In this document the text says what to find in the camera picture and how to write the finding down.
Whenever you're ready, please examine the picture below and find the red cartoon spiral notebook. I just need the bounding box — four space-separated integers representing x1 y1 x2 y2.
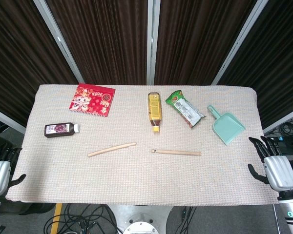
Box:
69 82 116 118

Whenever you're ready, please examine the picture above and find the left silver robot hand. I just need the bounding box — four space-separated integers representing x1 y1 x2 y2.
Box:
0 143 27 196

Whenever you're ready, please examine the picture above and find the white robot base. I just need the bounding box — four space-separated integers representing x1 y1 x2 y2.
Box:
111 204 178 234

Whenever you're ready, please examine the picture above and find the dark brown partition panel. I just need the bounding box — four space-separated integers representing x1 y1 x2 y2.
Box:
218 0 293 134
154 0 258 85
45 0 149 85
0 0 79 134

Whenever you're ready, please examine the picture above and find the purple juice bottle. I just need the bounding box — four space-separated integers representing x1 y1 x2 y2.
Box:
44 123 81 138

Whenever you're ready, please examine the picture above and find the plain wooden drumstick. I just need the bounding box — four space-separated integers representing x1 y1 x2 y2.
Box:
87 142 137 158

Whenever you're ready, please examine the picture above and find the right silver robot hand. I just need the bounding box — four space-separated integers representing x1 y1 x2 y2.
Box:
248 136 293 192

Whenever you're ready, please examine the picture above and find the grey metal partition post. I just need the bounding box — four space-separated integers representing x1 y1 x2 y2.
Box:
211 0 269 85
146 0 161 85
33 0 85 84

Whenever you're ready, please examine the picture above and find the mint green plastic dustpan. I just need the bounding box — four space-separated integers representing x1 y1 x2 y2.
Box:
207 105 247 146

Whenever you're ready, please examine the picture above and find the wooden drumstick with black band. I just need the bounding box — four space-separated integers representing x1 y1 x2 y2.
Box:
150 149 202 156

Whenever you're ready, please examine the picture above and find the beige waffle tablecloth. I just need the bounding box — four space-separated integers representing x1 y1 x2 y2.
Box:
5 84 279 205

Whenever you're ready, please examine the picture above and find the yellow label tea bottle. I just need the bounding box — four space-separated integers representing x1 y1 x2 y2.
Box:
147 92 163 134

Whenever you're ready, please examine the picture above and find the black power strip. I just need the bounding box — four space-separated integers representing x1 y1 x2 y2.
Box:
271 135 293 149

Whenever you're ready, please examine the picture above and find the black floor cable bundle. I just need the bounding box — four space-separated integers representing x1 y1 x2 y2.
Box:
174 206 200 234
278 117 293 138
43 204 119 234

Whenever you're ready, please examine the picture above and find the green snack packet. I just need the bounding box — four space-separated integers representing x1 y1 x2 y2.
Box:
165 90 207 129

